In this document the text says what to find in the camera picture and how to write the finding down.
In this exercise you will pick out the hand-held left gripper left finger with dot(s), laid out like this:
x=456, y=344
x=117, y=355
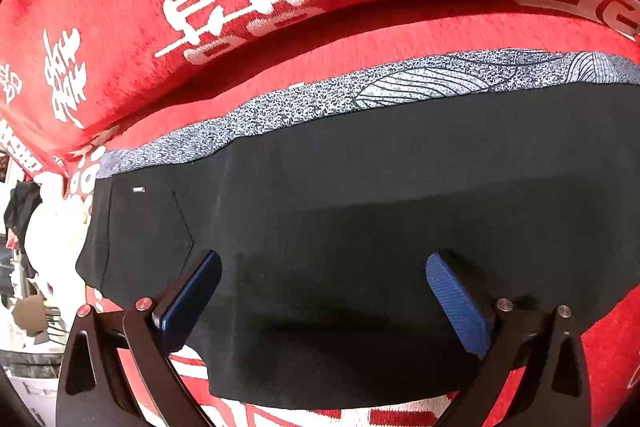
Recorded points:
x=192, y=292

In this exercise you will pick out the dark hanging garment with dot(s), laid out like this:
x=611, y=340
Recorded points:
x=22, y=212

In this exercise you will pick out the red printed sofa cover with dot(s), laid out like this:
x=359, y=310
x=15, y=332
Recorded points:
x=400, y=39

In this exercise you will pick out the black pants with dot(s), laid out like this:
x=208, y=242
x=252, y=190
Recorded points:
x=350, y=207

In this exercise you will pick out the red printed back cushion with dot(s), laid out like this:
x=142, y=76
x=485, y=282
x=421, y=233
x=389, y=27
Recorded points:
x=125, y=7

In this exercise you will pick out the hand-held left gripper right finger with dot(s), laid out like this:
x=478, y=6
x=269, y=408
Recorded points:
x=457, y=304

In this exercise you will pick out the grey patterned cloth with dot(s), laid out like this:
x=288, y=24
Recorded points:
x=300, y=107

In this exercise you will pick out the white cloth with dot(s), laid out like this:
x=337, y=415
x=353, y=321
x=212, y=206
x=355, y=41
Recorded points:
x=55, y=237

